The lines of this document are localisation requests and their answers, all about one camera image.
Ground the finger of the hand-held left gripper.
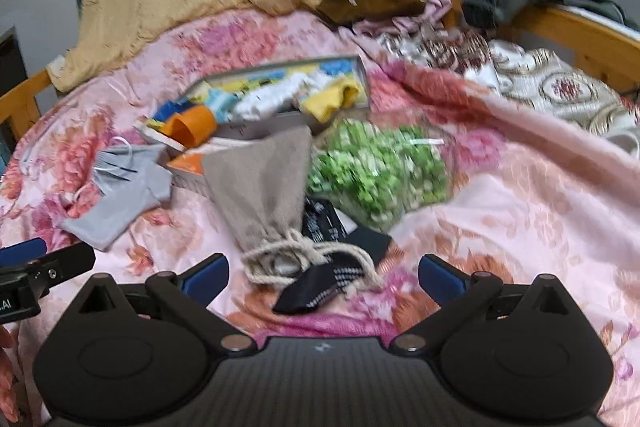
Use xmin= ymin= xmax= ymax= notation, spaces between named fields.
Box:
xmin=27 ymin=242 xmax=96 ymax=293
xmin=0 ymin=238 xmax=48 ymax=265

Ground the cartoon printed shallow box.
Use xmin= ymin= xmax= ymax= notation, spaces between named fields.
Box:
xmin=187 ymin=54 xmax=371 ymax=142

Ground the wooden bed frame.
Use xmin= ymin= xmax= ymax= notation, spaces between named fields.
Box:
xmin=0 ymin=0 xmax=640 ymax=142

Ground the black sock with white print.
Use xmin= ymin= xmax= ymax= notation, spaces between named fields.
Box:
xmin=302 ymin=198 xmax=393 ymax=264

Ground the bag of green artificial leaves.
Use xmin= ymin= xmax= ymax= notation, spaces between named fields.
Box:
xmin=306 ymin=119 xmax=453 ymax=233

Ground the grey linen drawstring bag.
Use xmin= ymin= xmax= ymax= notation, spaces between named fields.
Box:
xmin=202 ymin=125 xmax=381 ymax=293

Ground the pink floral blanket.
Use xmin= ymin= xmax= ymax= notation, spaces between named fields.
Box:
xmin=0 ymin=9 xmax=640 ymax=427

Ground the blue yellow printed cloth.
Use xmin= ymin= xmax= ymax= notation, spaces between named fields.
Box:
xmin=145 ymin=99 xmax=198 ymax=132

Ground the orange white carton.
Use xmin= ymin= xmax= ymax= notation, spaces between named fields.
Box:
xmin=166 ymin=149 xmax=211 ymax=190

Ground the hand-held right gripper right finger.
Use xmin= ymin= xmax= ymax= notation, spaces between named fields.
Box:
xmin=390 ymin=253 xmax=576 ymax=354

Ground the white teal printed cloth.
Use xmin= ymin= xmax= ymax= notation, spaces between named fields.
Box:
xmin=202 ymin=73 xmax=321 ymax=120

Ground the orange cloth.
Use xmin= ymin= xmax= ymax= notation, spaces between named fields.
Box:
xmin=162 ymin=104 xmax=218 ymax=148

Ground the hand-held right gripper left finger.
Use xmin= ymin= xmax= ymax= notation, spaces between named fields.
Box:
xmin=70 ymin=253 xmax=256 ymax=353

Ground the dark brown door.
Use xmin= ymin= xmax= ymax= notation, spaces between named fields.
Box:
xmin=0 ymin=27 xmax=28 ymax=98

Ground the yellow striped sock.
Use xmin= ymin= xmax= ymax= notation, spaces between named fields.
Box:
xmin=295 ymin=69 xmax=362 ymax=124

